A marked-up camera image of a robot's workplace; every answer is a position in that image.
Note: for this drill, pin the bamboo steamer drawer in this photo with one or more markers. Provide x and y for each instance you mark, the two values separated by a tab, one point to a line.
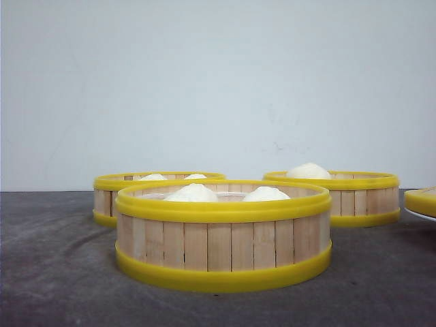
224	247

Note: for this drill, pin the woven bamboo steamer lid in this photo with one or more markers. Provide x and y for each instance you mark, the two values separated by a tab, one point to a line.
421	201

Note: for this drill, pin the white bun back middle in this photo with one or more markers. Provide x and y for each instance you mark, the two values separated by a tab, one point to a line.
195	176

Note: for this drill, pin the white bun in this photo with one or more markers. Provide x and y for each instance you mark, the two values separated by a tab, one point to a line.
264	193
153	177
195	176
193	193

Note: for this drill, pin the white bun front left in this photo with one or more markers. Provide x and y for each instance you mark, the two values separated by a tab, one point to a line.
193	193

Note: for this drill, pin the white steamer liner cloth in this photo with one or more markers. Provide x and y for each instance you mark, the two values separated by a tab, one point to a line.
222	196

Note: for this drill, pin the white bun front right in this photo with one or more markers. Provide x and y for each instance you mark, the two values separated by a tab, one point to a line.
264	193

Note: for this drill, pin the white bun back left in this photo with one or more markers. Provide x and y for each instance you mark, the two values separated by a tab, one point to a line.
153	177

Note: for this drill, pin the white bun single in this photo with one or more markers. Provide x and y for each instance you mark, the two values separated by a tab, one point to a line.
308	171

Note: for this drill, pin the white plate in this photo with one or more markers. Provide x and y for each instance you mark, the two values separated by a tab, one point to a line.
426	217

